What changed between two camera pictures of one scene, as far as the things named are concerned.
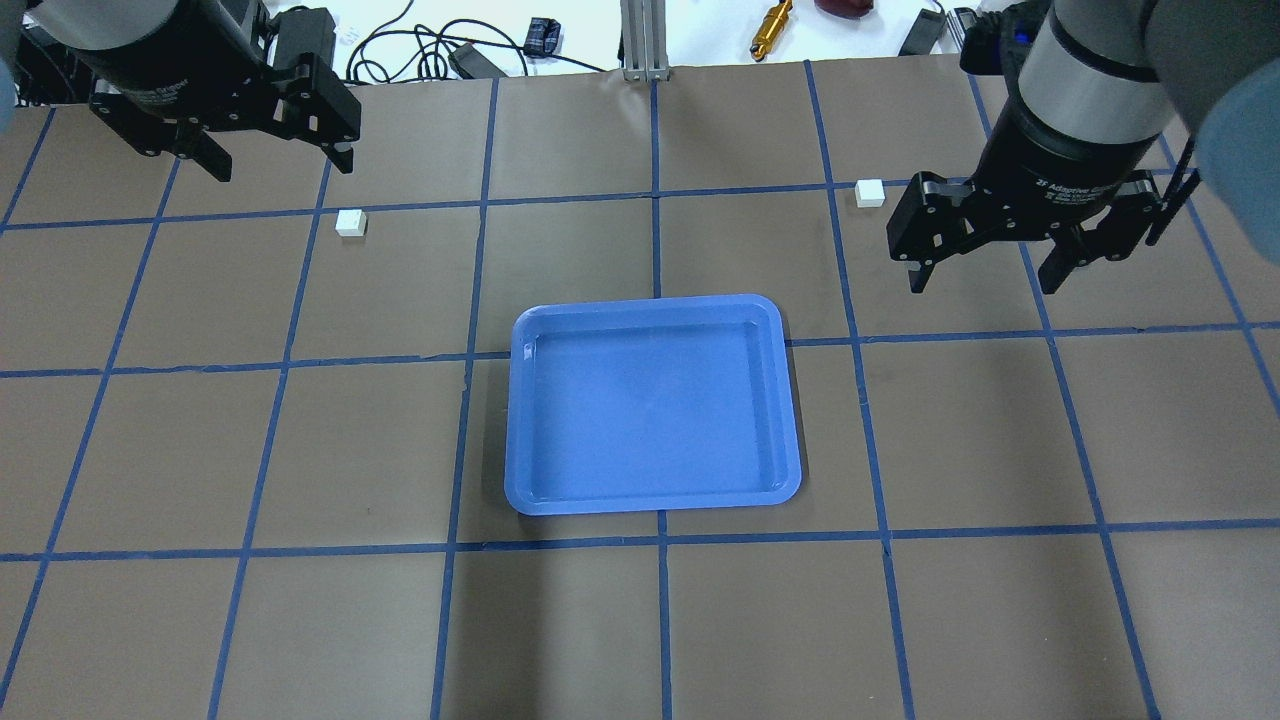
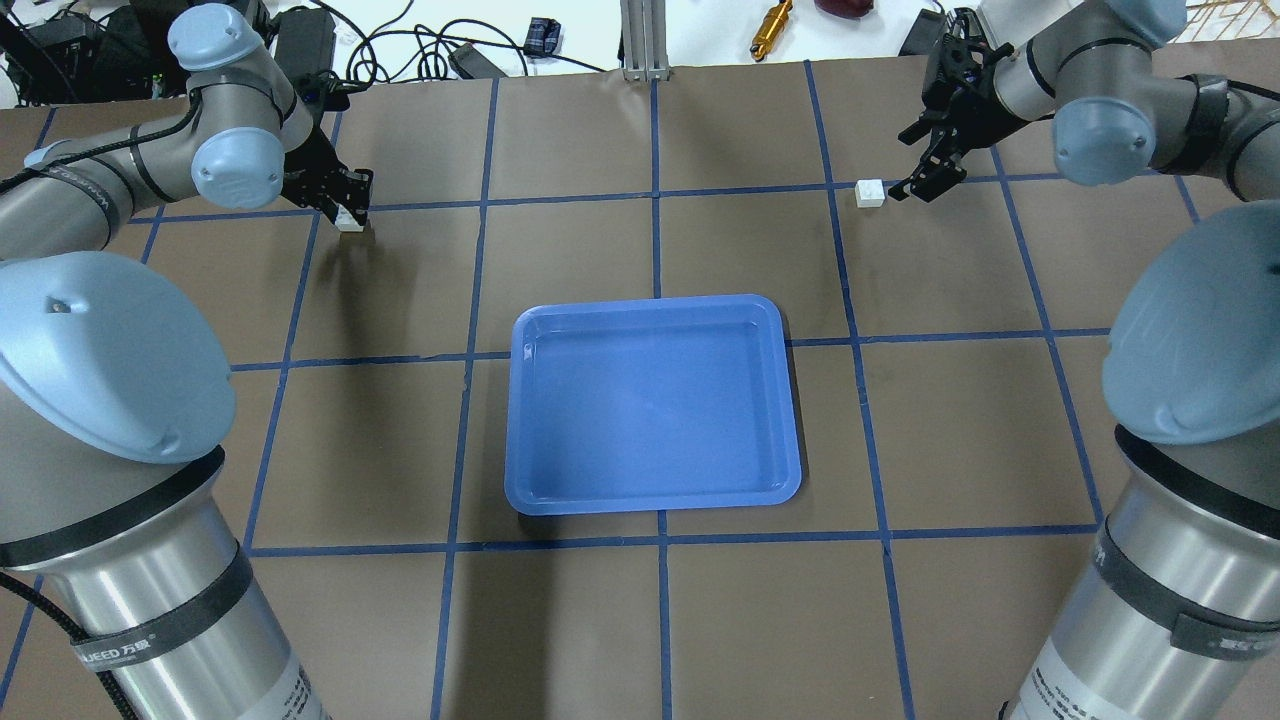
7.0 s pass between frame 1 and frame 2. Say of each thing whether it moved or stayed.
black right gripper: moved
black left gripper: moved
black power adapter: stayed
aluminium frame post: stayed
